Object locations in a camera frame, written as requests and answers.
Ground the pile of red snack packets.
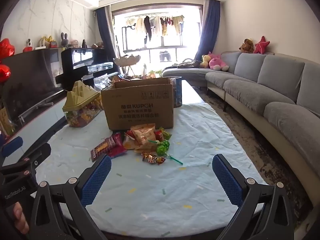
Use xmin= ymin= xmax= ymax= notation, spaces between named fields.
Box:
xmin=110 ymin=73 xmax=132 ymax=83

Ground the flat screen television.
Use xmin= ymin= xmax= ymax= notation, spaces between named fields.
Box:
xmin=0 ymin=49 xmax=63 ymax=125

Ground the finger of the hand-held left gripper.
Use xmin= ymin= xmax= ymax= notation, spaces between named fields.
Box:
xmin=0 ymin=136 xmax=23 ymax=167
xmin=0 ymin=142 xmax=52 ymax=178

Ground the blue curtain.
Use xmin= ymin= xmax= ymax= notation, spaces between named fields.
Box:
xmin=194 ymin=0 xmax=222 ymax=62
xmin=94 ymin=6 xmax=120 ymax=77

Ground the clear jar with yellow lid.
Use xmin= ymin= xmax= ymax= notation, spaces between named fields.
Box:
xmin=62 ymin=80 xmax=103 ymax=128

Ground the red star pillow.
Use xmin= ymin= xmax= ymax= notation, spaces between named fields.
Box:
xmin=253 ymin=36 xmax=270 ymax=55

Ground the pink plush toy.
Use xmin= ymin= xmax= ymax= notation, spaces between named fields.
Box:
xmin=208 ymin=52 xmax=230 ymax=72

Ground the white camera on red base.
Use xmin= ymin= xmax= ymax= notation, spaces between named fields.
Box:
xmin=23 ymin=39 xmax=34 ymax=53

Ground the red heart balloon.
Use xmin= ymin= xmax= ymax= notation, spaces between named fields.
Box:
xmin=0 ymin=64 xmax=12 ymax=83

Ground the white tiered snack stand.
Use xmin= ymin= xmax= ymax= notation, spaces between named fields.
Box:
xmin=114 ymin=54 xmax=142 ymax=80

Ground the clear cylindrical container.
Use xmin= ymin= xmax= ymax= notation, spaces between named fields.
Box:
xmin=166 ymin=76 xmax=183 ymax=108

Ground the person's left hand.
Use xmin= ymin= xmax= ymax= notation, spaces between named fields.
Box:
xmin=12 ymin=201 xmax=29 ymax=235

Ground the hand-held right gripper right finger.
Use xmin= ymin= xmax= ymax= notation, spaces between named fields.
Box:
xmin=212 ymin=154 xmax=294 ymax=240

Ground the red star balloon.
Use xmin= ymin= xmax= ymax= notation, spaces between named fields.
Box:
xmin=0 ymin=39 xmax=15 ymax=60

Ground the grey rabbit plush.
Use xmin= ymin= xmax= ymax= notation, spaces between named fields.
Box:
xmin=61 ymin=32 xmax=71 ymax=48

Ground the dark biscuit packet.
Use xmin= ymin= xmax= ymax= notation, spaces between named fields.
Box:
xmin=90 ymin=140 xmax=115 ymax=162

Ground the green yellow snack packet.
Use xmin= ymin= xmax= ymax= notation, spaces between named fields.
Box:
xmin=159 ymin=127 xmax=172 ymax=140

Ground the light blue tablecloth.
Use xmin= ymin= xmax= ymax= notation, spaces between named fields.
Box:
xmin=35 ymin=102 xmax=269 ymax=240

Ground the yellow toy with white basket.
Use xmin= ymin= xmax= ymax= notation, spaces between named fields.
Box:
xmin=35 ymin=36 xmax=54 ymax=50

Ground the beige bag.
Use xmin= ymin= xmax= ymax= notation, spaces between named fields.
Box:
xmin=176 ymin=58 xmax=202 ymax=69

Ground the patterned rug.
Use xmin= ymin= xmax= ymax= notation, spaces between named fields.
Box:
xmin=195 ymin=87 xmax=313 ymax=220

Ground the brown cardboard box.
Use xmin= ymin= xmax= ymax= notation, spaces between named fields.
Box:
xmin=101 ymin=77 xmax=174 ymax=131

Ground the row of hanging clothes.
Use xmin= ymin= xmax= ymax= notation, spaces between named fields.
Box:
xmin=125 ymin=15 xmax=185 ymax=43

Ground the grey sectional sofa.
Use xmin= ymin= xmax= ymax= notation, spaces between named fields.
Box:
xmin=161 ymin=51 xmax=320 ymax=205

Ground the brown plush toy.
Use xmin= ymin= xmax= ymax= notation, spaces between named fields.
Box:
xmin=239 ymin=39 xmax=255 ymax=53

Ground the green lollipop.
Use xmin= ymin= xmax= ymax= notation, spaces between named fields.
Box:
xmin=156 ymin=147 xmax=184 ymax=166
xmin=148 ymin=140 xmax=171 ymax=153

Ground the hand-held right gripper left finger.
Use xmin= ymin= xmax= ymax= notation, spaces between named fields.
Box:
xmin=27 ymin=154 xmax=112 ymax=240

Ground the orange snack packet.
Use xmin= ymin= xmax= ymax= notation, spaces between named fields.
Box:
xmin=130 ymin=123 xmax=157 ymax=145

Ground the tan snack packet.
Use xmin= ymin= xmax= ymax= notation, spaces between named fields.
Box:
xmin=124 ymin=139 xmax=150 ymax=153

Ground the maroon snack packet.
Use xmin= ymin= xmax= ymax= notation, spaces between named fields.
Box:
xmin=105 ymin=133 xmax=127 ymax=158

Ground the black upright piano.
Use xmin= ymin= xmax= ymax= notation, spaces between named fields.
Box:
xmin=55 ymin=47 xmax=115 ymax=90

